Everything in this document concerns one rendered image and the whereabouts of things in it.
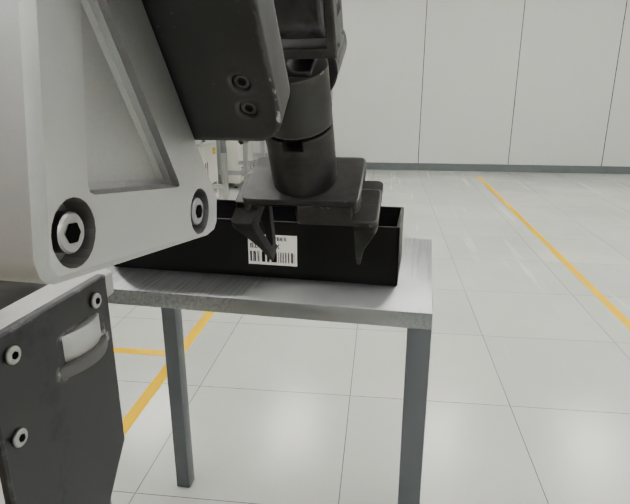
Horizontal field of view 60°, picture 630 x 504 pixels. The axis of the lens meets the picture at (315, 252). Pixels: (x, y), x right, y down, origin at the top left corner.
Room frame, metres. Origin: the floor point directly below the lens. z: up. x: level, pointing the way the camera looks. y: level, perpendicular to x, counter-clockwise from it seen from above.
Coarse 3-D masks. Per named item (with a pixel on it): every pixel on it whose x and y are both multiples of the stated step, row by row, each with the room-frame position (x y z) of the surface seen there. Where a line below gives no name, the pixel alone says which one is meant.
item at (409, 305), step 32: (416, 256) 1.12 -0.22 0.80; (128, 288) 0.93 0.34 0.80; (160, 288) 0.93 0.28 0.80; (192, 288) 0.93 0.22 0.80; (224, 288) 0.93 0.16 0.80; (256, 288) 0.93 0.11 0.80; (288, 288) 0.93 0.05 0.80; (320, 288) 0.93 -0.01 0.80; (352, 288) 0.93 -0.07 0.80; (384, 288) 0.93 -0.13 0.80; (416, 288) 0.93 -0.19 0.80; (320, 320) 0.85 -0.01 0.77; (352, 320) 0.84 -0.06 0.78; (384, 320) 0.83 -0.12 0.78; (416, 320) 0.82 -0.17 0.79; (416, 352) 0.82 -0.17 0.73; (416, 384) 0.82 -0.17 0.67; (416, 416) 0.82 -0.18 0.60; (416, 448) 0.82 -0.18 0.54; (192, 480) 1.37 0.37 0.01; (416, 480) 0.82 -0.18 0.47
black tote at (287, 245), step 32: (224, 224) 1.00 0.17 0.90; (288, 224) 0.98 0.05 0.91; (384, 224) 1.11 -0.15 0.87; (160, 256) 1.03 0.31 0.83; (192, 256) 1.02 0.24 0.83; (224, 256) 1.00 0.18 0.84; (256, 256) 0.99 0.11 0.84; (288, 256) 0.98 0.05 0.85; (320, 256) 0.97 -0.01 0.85; (352, 256) 0.96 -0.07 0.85; (384, 256) 0.94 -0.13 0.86
